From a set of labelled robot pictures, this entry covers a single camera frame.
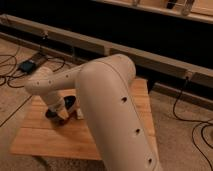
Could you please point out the white rectangular block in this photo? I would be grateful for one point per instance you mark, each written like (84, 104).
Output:
(79, 114)

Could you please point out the bamboo wooden board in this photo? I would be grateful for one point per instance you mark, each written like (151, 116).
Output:
(37, 136)

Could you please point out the dark power adapter box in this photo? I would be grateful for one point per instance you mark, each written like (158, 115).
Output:
(27, 66)

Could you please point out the long wooden baseboard rail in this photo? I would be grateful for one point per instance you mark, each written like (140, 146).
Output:
(173, 67)

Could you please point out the dark ceramic bowl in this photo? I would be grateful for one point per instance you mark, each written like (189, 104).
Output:
(67, 102)

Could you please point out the translucent tan gripper tip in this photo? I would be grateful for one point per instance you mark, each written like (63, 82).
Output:
(63, 114)

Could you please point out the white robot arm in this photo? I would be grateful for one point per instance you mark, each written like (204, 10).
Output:
(103, 92)

